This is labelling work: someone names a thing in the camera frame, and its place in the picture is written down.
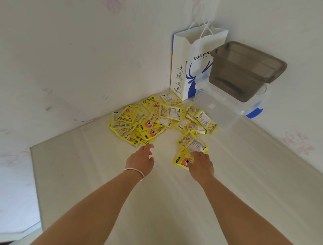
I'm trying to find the person's right hand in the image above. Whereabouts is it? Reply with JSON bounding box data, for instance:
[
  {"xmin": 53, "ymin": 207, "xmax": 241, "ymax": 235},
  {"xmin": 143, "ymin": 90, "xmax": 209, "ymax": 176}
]
[{"xmin": 188, "ymin": 151, "xmax": 215, "ymax": 185}]

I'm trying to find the person's left hand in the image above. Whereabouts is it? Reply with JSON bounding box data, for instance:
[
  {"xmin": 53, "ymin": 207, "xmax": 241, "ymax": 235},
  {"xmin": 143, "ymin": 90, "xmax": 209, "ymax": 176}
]
[{"xmin": 125, "ymin": 144, "xmax": 155, "ymax": 177}]

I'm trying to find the person's left forearm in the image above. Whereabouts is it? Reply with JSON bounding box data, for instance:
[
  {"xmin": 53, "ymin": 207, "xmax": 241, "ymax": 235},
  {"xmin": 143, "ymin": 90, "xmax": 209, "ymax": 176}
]
[{"xmin": 30, "ymin": 169, "xmax": 144, "ymax": 245}]

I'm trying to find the person's right forearm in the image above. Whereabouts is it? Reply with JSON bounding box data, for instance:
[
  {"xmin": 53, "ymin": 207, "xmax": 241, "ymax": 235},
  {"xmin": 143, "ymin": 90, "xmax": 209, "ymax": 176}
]
[{"xmin": 201, "ymin": 175, "xmax": 294, "ymax": 245}]

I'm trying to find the clear plastic storage box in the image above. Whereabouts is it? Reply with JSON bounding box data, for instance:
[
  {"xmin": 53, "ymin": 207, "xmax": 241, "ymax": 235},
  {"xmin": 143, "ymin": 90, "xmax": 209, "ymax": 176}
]
[{"xmin": 193, "ymin": 80, "xmax": 267, "ymax": 130}]

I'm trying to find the white paper bag blue deer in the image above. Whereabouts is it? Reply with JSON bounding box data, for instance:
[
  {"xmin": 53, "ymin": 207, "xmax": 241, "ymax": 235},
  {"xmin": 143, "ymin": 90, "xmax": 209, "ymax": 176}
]
[{"xmin": 170, "ymin": 21, "xmax": 229, "ymax": 102}]

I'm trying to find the light wooden table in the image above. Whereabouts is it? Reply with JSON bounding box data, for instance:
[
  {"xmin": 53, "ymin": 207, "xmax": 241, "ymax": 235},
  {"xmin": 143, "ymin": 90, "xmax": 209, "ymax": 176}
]
[{"xmin": 29, "ymin": 90, "xmax": 323, "ymax": 245}]

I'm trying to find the grey translucent plastic box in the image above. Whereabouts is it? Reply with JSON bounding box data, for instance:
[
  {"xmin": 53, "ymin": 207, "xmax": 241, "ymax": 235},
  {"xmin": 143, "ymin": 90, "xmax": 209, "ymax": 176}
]
[{"xmin": 208, "ymin": 41, "xmax": 288, "ymax": 103}]

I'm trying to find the silver bracelet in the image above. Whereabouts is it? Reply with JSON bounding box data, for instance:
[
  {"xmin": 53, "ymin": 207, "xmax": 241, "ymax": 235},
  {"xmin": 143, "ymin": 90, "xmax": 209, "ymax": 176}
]
[{"xmin": 123, "ymin": 168, "xmax": 146, "ymax": 182}]

